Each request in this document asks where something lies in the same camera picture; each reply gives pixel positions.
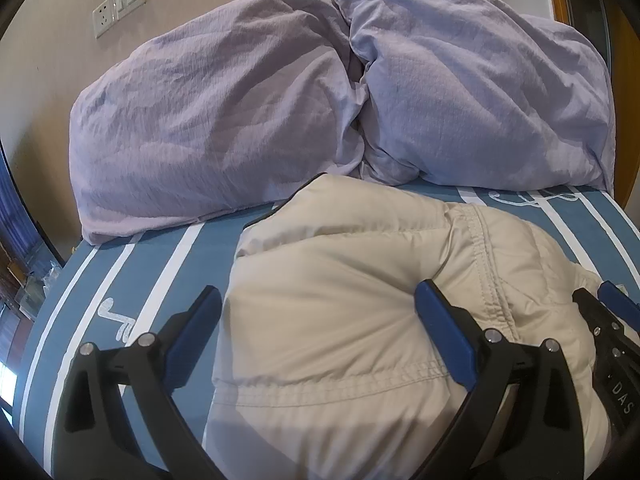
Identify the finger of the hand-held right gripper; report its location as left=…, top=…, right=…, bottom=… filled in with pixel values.
left=572, top=287, right=623, bottom=356
left=597, top=280, right=640, bottom=333

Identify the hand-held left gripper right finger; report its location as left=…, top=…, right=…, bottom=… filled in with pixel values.
left=414, top=280, right=616, bottom=480

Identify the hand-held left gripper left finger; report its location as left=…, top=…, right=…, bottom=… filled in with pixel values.
left=52, top=285, right=223, bottom=480

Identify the beige puffer jacket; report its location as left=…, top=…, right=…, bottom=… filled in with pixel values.
left=202, top=174, right=621, bottom=480

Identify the blue white striped bed sheet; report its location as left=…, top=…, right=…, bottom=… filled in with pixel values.
left=12, top=182, right=640, bottom=480

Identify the lilac pillow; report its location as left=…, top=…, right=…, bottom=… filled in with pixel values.
left=70, top=0, right=373, bottom=246
left=327, top=0, right=616, bottom=196

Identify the blue curtain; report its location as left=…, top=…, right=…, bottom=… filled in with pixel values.
left=0, top=157, right=66, bottom=281

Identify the white wall socket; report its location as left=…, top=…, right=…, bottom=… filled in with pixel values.
left=91, top=0, right=119, bottom=39

